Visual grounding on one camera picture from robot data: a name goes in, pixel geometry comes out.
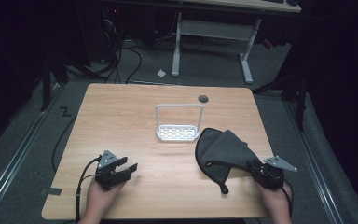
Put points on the white towel rack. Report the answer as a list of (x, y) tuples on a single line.
[(177, 132)]

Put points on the metal floor rail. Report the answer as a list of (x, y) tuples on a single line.
[(15, 155), (315, 168)]

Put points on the dark grey towel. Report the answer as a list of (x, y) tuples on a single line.
[(227, 152)]

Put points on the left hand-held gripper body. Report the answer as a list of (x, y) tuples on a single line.
[(107, 175)]

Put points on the black stand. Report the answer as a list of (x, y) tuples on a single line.
[(46, 84), (300, 102)]

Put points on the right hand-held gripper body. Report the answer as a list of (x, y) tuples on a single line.
[(272, 175)]

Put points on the white paper scrap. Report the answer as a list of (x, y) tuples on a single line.
[(161, 73)]

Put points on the white-legged desk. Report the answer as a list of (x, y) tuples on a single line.
[(214, 29)]

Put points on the black round table grommet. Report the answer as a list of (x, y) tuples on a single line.
[(203, 99)]

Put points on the black tape strip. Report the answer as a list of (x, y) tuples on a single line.
[(53, 191)]

